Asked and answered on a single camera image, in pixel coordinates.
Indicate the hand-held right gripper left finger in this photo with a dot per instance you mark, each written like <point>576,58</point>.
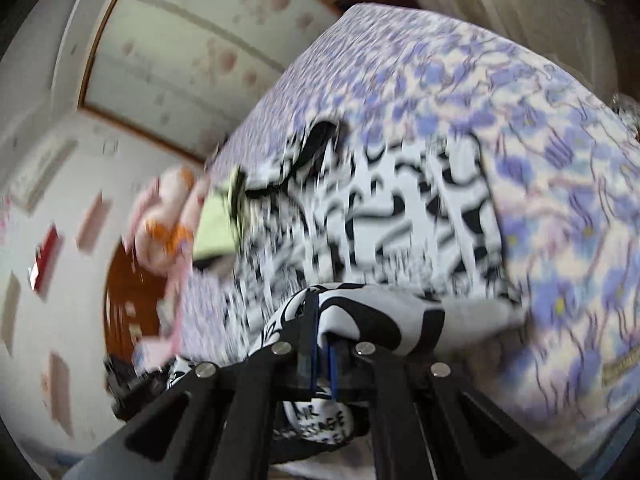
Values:
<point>312,360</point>

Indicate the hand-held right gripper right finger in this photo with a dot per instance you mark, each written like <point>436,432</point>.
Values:
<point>334,370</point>

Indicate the white black lettered jacket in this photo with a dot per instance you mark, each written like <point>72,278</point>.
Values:
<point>400,220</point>

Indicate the wooden headboard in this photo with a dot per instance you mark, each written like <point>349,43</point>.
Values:
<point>130,300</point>

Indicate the pink bed sheet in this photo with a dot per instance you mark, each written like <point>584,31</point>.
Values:
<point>172,310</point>

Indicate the folded light green garment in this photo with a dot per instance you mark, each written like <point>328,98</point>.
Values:
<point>215,230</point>

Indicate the rolled bear print quilt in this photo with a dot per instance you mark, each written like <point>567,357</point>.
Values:
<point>165,220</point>

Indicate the purple floral blanket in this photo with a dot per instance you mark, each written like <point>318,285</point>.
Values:
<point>550,185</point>

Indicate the red wall hanging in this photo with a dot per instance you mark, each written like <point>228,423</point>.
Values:
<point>46,260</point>

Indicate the wall air conditioner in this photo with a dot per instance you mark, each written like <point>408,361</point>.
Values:
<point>42,172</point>

